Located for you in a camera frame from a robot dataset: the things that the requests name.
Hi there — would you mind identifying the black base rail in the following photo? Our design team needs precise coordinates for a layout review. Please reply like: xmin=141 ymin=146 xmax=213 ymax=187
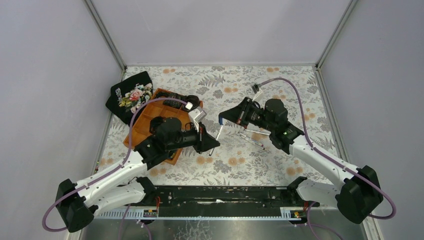
xmin=115 ymin=184 xmax=321 ymax=219

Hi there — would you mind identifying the orange wooden divided tray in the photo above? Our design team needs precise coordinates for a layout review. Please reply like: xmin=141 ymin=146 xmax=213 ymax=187
xmin=131 ymin=88 xmax=203 ymax=148

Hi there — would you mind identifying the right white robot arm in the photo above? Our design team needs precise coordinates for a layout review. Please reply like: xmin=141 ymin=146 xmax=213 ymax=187
xmin=218 ymin=97 xmax=383 ymax=224

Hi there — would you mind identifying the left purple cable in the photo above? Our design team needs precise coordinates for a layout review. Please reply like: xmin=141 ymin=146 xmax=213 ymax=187
xmin=41 ymin=96 xmax=190 ymax=240

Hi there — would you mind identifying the rolled tie black orange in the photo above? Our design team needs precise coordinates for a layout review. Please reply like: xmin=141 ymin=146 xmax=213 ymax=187
xmin=149 ymin=116 xmax=164 ymax=129

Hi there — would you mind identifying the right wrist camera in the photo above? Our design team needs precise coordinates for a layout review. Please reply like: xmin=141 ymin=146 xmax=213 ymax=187
xmin=251 ymin=84 xmax=264 ymax=102

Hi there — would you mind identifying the white marker blue end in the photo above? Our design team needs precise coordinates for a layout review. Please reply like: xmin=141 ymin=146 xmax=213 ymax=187
xmin=208 ymin=124 xmax=224 ymax=157

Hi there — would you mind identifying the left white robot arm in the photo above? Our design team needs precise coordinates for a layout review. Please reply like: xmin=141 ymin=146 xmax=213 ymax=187
xmin=54 ymin=116 xmax=220 ymax=233

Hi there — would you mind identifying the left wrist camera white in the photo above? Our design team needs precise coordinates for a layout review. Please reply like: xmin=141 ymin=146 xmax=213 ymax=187
xmin=184 ymin=102 xmax=207 ymax=132

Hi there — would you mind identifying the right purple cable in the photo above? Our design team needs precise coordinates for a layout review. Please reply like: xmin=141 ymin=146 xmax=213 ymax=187
xmin=256 ymin=77 xmax=397 ymax=240

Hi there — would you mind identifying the floral table mat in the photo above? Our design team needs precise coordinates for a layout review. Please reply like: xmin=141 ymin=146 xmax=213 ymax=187
xmin=97 ymin=65 xmax=347 ymax=187

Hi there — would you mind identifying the purple cable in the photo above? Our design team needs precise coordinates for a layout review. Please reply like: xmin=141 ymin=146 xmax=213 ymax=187
xmin=41 ymin=96 xmax=190 ymax=240
xmin=256 ymin=77 xmax=397 ymax=240

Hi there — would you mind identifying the rolled dark tie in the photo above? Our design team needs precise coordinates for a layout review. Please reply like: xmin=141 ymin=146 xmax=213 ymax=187
xmin=184 ymin=95 xmax=200 ymax=108
xmin=155 ymin=92 xmax=186 ymax=110

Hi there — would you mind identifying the black floral embroidered cloth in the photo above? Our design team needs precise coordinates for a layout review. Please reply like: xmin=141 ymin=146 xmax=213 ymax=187
xmin=105 ymin=71 xmax=154 ymax=125

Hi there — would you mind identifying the rolled dark tie back right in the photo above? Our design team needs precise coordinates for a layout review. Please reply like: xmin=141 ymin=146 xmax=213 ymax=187
xmin=184 ymin=95 xmax=200 ymax=108

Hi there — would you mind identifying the rolled dark tie back left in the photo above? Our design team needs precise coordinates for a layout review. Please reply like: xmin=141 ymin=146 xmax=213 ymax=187
xmin=155 ymin=92 xmax=186 ymax=110

